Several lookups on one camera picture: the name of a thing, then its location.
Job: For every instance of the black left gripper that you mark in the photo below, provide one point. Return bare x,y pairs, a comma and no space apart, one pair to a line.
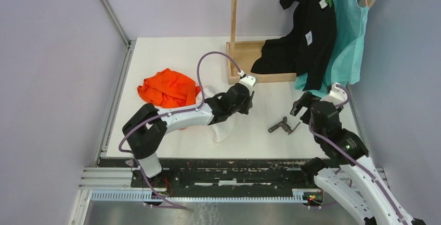
245,109

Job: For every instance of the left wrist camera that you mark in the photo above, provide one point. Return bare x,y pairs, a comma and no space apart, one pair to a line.
248,80

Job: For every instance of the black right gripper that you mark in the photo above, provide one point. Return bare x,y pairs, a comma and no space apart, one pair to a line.
306,97

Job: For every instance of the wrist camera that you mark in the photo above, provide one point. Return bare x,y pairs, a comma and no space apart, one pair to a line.
248,80
338,95

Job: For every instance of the black t-shirt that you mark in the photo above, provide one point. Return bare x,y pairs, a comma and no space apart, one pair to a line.
306,50

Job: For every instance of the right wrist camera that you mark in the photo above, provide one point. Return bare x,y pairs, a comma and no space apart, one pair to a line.
338,95

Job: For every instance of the white bucket hat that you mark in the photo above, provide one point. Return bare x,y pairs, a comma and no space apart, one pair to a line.
220,131

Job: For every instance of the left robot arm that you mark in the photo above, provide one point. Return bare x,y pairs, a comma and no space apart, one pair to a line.
147,127

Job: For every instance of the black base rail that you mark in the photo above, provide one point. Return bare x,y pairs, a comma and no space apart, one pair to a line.
230,177

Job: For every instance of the teal garment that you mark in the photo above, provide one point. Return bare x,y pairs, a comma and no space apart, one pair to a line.
345,63

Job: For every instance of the wooden clothes rack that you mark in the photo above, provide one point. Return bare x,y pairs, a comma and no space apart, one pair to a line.
245,53

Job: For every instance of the orange cloth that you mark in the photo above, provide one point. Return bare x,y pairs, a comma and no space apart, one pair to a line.
169,89

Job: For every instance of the aluminium frame rail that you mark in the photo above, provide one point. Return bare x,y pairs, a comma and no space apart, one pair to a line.
105,195

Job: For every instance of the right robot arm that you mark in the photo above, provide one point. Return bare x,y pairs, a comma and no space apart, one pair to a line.
372,202

